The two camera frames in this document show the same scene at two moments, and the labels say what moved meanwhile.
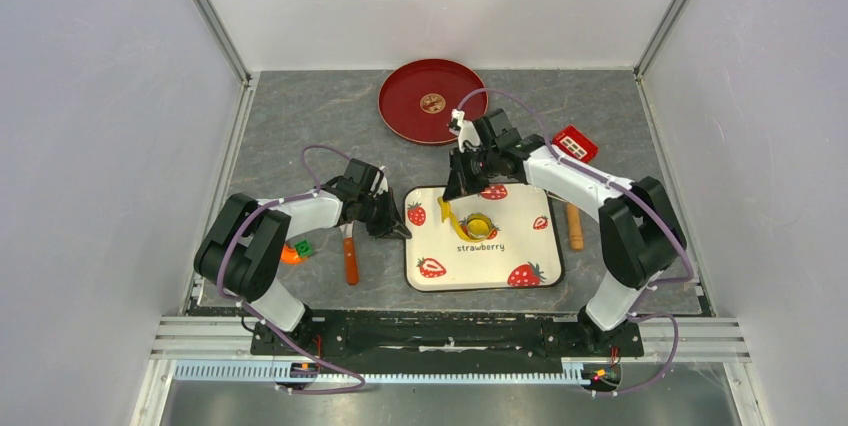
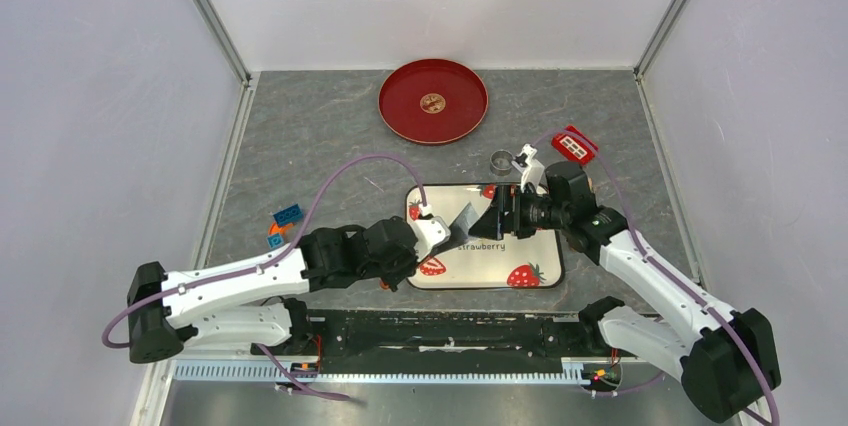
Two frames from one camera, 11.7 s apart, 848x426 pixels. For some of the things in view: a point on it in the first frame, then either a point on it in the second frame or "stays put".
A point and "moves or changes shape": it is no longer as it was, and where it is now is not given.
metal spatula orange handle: [350, 253] moves or changes shape
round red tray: [416, 100] stays put
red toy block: [573, 143] stays put
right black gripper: [460, 183] to [494, 224]
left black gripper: [398, 229] to [411, 264]
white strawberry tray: [523, 250] stays put
